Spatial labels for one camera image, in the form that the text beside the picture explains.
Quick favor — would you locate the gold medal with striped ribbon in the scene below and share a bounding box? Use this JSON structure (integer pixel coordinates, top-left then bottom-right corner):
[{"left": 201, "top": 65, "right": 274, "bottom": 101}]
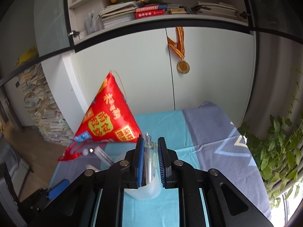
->
[{"left": 167, "top": 26, "right": 190, "bottom": 74}]

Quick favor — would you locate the red tassel with beads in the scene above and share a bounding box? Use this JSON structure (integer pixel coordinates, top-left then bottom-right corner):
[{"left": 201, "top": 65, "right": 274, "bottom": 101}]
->
[{"left": 57, "top": 142, "right": 95, "bottom": 162}]

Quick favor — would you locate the yellow soft object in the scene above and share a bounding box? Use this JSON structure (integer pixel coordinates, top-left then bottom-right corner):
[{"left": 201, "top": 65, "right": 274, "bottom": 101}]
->
[{"left": 14, "top": 47, "right": 38, "bottom": 67}]

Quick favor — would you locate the clear retractable pen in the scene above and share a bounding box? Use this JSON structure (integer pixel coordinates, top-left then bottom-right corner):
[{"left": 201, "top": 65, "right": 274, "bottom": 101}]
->
[{"left": 144, "top": 134, "right": 158, "bottom": 185}]

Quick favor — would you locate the frosted plastic pen cup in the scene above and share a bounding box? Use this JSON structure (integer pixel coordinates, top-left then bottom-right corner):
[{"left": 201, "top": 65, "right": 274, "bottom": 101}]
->
[{"left": 111, "top": 155, "right": 162, "bottom": 200}]

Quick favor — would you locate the clear acrylic holder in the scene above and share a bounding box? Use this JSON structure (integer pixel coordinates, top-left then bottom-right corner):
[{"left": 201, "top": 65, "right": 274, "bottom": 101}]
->
[{"left": 85, "top": 11, "right": 102, "bottom": 35}]

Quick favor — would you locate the tall pile of books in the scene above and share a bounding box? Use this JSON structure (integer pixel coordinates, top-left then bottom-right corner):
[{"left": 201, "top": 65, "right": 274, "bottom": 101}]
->
[{"left": 18, "top": 63, "right": 75, "bottom": 147}]

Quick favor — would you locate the stack of thin booklets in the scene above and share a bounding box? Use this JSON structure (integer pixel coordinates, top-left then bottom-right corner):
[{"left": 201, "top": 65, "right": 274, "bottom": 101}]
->
[{"left": 191, "top": 1, "right": 238, "bottom": 19}]

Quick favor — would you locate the glass cabinet door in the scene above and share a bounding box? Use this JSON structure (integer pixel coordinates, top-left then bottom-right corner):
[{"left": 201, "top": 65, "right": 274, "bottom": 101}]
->
[{"left": 0, "top": 0, "right": 74, "bottom": 87}]

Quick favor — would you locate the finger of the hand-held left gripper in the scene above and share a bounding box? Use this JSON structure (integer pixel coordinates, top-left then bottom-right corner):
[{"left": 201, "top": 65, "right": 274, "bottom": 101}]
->
[{"left": 21, "top": 179, "right": 70, "bottom": 218}]

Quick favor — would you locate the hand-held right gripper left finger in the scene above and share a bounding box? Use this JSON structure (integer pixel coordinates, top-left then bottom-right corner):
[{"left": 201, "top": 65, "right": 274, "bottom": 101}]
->
[{"left": 27, "top": 137, "right": 145, "bottom": 227}]

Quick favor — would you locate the blue and grey printed tablecloth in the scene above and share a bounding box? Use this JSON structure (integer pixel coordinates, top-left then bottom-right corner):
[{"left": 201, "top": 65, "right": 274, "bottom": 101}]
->
[{"left": 48, "top": 100, "right": 273, "bottom": 227}]

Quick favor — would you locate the green leafy plant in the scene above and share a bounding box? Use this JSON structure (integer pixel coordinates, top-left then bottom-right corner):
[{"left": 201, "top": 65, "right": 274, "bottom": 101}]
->
[{"left": 238, "top": 66, "right": 303, "bottom": 208}]

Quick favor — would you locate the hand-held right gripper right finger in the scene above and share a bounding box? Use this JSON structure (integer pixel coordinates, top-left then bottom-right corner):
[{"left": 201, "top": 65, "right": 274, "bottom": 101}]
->
[{"left": 157, "top": 137, "right": 274, "bottom": 227}]

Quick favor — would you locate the white cabinet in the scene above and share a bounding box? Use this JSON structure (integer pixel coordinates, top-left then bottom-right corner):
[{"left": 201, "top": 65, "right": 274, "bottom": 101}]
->
[{"left": 34, "top": 0, "right": 258, "bottom": 135}]

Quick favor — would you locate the clear capped gel pen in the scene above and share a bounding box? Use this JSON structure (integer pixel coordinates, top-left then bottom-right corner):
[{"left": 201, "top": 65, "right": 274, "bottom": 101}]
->
[{"left": 95, "top": 146, "right": 114, "bottom": 166}]

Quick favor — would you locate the thick red book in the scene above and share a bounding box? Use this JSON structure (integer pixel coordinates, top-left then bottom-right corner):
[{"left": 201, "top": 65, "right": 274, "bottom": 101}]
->
[
  {"left": 135, "top": 11, "right": 167, "bottom": 20},
  {"left": 135, "top": 4, "right": 167, "bottom": 13}
]

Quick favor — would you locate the red pyramid-shaped satin pillow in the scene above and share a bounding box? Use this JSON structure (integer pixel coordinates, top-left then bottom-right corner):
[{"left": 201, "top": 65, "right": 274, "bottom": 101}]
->
[{"left": 71, "top": 70, "right": 142, "bottom": 143}]

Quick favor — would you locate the pile of pale books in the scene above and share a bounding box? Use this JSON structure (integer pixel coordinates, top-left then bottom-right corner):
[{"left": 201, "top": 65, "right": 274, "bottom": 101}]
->
[{"left": 98, "top": 1, "right": 142, "bottom": 29}]

